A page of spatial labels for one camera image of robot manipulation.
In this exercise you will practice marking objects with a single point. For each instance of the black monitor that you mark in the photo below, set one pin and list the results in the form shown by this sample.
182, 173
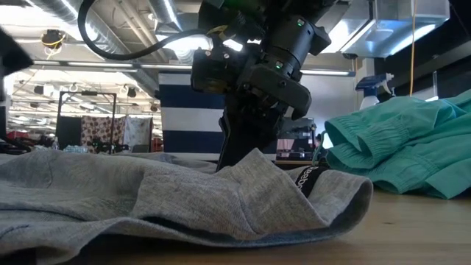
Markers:
68, 130

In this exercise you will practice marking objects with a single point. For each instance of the patterned hanging cloth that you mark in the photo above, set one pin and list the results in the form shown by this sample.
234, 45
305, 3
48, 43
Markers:
121, 130

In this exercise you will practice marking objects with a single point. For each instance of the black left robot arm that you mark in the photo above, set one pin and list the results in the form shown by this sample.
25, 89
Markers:
13, 55

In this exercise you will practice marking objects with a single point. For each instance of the clear spray bottle blue trigger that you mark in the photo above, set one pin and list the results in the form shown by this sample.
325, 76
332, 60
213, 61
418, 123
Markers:
369, 94

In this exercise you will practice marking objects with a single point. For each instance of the red background object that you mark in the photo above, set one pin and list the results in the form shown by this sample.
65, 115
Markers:
157, 143
16, 135

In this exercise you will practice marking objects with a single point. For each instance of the black metal rig frame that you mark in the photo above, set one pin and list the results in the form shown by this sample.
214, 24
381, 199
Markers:
88, 94

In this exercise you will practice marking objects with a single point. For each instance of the black yellow ceiling reel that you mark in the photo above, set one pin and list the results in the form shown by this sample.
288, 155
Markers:
52, 38

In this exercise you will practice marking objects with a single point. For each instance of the corrugated silver ventilation duct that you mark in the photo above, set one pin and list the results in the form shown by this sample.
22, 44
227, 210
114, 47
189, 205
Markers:
110, 37

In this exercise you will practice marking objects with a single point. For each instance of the smooth round silver duct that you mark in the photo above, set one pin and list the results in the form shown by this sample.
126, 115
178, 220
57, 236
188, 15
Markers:
165, 13

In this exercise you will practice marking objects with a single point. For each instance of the teal garment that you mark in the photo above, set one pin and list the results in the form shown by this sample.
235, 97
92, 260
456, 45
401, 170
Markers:
404, 147

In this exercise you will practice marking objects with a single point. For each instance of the navy white-striped fabric bin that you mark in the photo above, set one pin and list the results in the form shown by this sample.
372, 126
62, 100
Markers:
191, 110

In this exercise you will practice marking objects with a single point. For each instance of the teal background cloth pile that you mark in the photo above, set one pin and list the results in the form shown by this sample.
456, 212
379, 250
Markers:
75, 149

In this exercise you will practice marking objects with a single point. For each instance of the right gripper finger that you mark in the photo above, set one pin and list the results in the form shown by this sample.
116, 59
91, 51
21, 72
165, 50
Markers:
246, 136

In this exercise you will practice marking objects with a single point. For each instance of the grey garment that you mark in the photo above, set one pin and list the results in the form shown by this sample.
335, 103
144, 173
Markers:
147, 198

